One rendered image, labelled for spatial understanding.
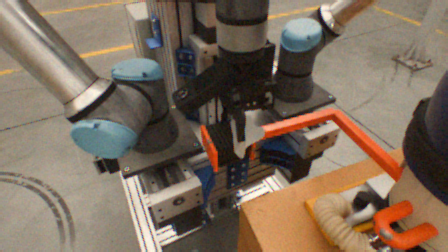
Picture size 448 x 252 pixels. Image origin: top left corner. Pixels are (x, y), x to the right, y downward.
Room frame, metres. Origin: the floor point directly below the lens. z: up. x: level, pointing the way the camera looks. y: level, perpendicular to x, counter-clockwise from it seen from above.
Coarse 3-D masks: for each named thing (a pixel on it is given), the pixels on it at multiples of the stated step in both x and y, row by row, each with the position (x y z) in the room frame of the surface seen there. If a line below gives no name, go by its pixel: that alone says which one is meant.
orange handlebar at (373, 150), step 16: (320, 112) 0.47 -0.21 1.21; (336, 112) 0.47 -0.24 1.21; (272, 128) 0.42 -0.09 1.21; (288, 128) 0.42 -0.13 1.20; (352, 128) 0.42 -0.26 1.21; (368, 144) 0.37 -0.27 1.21; (384, 160) 0.33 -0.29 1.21; (400, 176) 0.29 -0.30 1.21; (400, 208) 0.23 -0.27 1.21; (384, 224) 0.20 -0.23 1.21; (384, 240) 0.19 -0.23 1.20; (400, 240) 0.18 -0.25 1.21; (416, 240) 0.18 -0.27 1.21
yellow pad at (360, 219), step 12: (336, 192) 0.34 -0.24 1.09; (348, 192) 0.34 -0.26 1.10; (360, 192) 0.32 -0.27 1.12; (312, 204) 0.31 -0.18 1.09; (360, 204) 0.30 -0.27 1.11; (372, 204) 0.31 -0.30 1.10; (312, 216) 0.29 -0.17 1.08; (360, 216) 0.28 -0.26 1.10; (372, 216) 0.28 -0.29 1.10; (360, 228) 0.26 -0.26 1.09; (372, 228) 0.26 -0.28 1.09
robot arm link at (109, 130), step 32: (0, 0) 0.44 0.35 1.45; (0, 32) 0.42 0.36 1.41; (32, 32) 0.44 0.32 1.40; (32, 64) 0.42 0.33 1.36; (64, 64) 0.43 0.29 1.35; (64, 96) 0.41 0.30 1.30; (96, 96) 0.41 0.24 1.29; (128, 96) 0.47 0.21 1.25; (96, 128) 0.38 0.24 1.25; (128, 128) 0.40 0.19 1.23
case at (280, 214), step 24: (360, 168) 0.42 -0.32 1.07; (288, 192) 0.36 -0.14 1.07; (312, 192) 0.36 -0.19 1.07; (240, 216) 0.32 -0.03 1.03; (264, 216) 0.30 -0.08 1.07; (288, 216) 0.30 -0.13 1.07; (240, 240) 0.31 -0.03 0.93; (264, 240) 0.25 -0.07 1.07; (288, 240) 0.25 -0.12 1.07; (312, 240) 0.25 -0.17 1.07
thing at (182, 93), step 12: (204, 72) 0.39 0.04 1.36; (216, 72) 0.37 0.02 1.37; (228, 72) 0.36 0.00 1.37; (192, 84) 0.37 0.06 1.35; (204, 84) 0.36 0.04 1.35; (216, 84) 0.35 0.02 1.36; (228, 84) 0.36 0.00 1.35; (180, 96) 0.35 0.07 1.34; (192, 96) 0.35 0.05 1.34; (204, 96) 0.35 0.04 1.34; (180, 108) 0.34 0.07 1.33; (192, 108) 0.34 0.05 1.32
